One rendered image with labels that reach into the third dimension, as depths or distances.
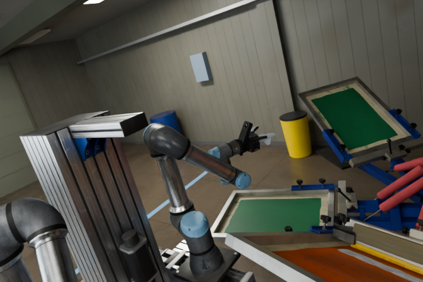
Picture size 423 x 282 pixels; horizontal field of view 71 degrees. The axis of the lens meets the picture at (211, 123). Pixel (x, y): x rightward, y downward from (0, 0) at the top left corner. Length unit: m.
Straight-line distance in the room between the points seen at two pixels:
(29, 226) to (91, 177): 0.32
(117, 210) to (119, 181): 0.11
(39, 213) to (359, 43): 4.69
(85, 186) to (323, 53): 4.52
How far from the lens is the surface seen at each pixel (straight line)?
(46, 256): 0.91
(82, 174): 1.16
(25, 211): 0.94
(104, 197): 1.21
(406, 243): 1.39
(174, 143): 1.18
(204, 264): 1.40
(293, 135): 5.13
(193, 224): 1.32
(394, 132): 2.70
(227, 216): 2.30
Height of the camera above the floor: 2.16
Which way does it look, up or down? 14 degrees down
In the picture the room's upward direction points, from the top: 15 degrees counter-clockwise
